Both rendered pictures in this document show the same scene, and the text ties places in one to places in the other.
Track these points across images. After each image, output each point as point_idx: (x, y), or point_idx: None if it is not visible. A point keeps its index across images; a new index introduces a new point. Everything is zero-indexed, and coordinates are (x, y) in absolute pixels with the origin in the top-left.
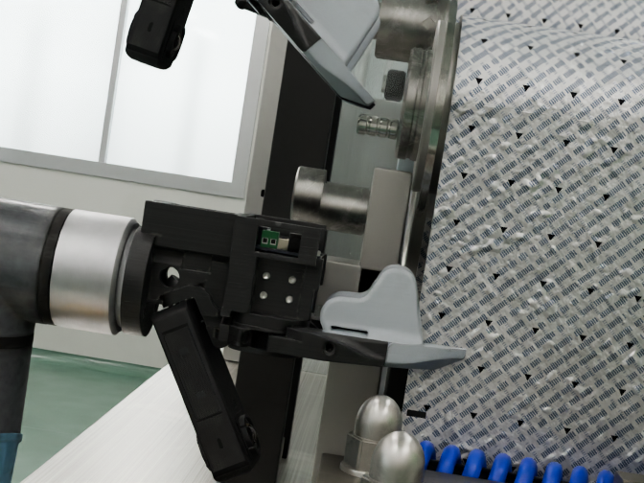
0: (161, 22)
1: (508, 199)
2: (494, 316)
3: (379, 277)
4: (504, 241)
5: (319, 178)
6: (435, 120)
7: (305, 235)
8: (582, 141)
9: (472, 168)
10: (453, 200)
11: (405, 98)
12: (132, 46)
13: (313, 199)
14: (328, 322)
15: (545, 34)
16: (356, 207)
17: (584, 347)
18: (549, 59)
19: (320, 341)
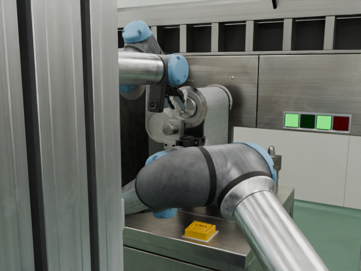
0: (163, 103)
1: (209, 121)
2: (209, 141)
3: (206, 141)
4: (209, 128)
5: (173, 125)
6: (206, 112)
7: (204, 138)
8: (214, 108)
9: (207, 118)
10: (206, 124)
11: (194, 107)
12: (160, 109)
13: (174, 130)
14: None
15: (203, 91)
16: (177, 129)
17: (215, 141)
18: (208, 96)
19: None
